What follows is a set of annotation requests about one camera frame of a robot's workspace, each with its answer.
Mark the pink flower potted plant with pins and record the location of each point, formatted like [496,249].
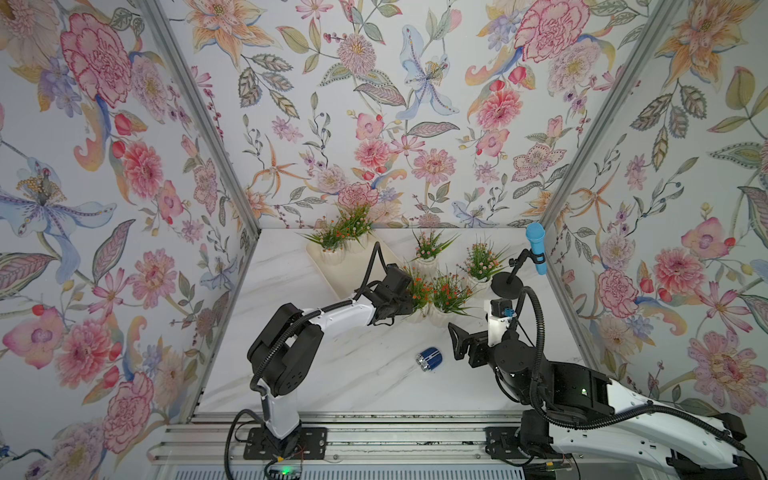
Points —
[330,239]

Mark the blue microphone on stand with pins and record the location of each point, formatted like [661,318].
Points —
[507,284]

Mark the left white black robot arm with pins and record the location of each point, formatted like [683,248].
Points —
[282,355]

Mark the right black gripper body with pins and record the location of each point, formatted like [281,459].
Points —
[483,354]

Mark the blue silver small cylinder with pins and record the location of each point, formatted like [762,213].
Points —
[429,359]

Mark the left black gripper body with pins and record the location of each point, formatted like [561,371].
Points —
[401,305]

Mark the orange flower potted plant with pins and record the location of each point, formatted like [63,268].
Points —
[353,227]

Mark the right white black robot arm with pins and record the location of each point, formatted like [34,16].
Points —
[572,409]

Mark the right aluminium corner post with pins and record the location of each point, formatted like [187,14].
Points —
[656,25]

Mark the aluminium corner post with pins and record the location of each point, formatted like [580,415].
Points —
[162,32]
[656,25]

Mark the red flower potted plant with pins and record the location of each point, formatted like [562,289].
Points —
[449,298]
[420,291]

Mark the pink flower plant back right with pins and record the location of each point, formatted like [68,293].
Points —
[483,261]

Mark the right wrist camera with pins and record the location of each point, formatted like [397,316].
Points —
[502,321]

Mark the left aluminium corner post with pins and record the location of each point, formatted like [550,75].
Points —
[162,32]

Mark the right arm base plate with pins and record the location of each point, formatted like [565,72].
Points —
[504,444]

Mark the aluminium front rail frame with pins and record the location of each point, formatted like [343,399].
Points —
[446,445]

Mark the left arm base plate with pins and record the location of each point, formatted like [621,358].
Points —
[303,443]

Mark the cream rectangular storage box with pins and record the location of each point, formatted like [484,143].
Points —
[345,274]

